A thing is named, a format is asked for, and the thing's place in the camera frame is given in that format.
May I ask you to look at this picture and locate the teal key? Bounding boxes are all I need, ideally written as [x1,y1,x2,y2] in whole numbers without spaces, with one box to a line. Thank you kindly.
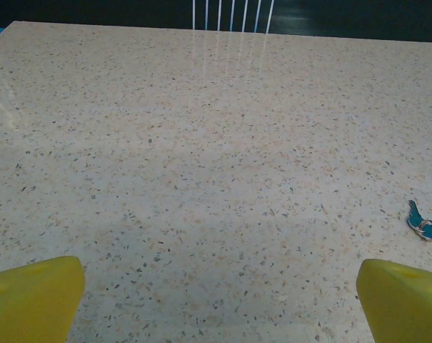
[406,199,432,239]

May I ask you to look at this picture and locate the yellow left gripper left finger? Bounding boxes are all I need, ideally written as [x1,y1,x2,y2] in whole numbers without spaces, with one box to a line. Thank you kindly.
[0,255,86,343]

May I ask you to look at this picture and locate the silver key ring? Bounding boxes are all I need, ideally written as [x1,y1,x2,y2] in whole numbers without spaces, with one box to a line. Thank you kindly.
[415,219,432,243]

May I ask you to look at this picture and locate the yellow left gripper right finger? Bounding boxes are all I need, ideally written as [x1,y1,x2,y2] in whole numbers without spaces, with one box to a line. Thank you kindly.
[356,259,432,343]

